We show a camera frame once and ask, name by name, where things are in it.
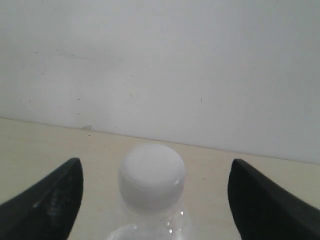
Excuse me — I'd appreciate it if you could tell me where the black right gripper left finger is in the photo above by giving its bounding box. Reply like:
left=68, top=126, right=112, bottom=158
left=0, top=158, right=83, bottom=240

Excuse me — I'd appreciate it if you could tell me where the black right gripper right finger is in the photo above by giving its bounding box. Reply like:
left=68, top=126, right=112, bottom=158
left=227, top=159, right=320, bottom=240

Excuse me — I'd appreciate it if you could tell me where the small clear water bottle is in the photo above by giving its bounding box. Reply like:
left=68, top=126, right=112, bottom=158
left=105, top=143, right=192, bottom=240

